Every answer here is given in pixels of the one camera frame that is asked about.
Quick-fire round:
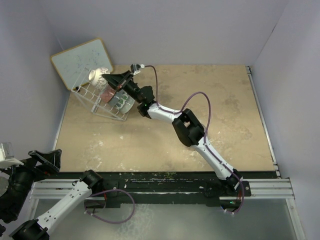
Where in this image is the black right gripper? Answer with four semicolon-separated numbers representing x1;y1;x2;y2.
101;71;143;105

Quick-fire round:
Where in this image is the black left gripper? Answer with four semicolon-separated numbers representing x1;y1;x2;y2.
0;147;61;217

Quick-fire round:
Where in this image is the brown floral pattern bowl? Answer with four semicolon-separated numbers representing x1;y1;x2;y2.
100;85;116;103

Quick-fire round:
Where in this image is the grey hexagon red-rim bowl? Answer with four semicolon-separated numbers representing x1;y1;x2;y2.
108;91;123;108

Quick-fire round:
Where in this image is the maroon triangle pattern bowl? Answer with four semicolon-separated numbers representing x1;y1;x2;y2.
88;67;110;90

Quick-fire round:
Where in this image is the teal triangle pattern bowl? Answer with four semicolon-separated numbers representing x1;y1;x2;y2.
120;97;135;114

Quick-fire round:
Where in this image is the green leaf pattern bowl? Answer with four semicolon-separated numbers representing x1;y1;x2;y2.
115;91;129;110

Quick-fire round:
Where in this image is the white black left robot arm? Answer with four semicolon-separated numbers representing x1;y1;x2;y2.
0;149;103;240

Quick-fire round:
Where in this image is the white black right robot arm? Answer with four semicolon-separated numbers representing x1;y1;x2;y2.
102;71;245;196

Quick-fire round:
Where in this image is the yellow-framed whiteboard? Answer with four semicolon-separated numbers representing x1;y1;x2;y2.
50;38;114;91

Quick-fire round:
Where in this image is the aluminium left side rail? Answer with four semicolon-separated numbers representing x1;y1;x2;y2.
52;91;71;150

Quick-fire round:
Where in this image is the aluminium rail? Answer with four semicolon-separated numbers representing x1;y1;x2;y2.
245;65;281;179
52;91;71;150

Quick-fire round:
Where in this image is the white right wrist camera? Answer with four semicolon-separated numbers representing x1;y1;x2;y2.
130;64;145;76

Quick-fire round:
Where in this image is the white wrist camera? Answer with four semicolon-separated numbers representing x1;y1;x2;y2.
0;142;24;169
130;64;145;76

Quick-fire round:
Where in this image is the white wire dish rack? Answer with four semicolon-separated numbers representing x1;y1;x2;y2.
71;70;129;121

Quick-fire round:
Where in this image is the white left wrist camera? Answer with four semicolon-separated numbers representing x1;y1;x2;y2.
0;142;24;169

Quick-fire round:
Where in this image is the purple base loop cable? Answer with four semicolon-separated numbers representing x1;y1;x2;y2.
83;187;136;224

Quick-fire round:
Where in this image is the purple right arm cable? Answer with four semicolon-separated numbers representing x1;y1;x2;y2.
143;64;245;216

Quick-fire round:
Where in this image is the aluminium right side rail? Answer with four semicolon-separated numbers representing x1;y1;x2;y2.
245;65;281;179

